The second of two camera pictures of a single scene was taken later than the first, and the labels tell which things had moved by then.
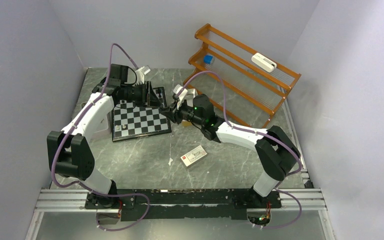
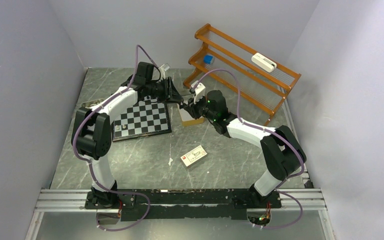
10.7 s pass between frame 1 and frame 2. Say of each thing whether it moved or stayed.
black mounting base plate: stayed
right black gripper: moved
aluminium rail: stayed
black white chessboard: stayed
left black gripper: moved
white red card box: stayed
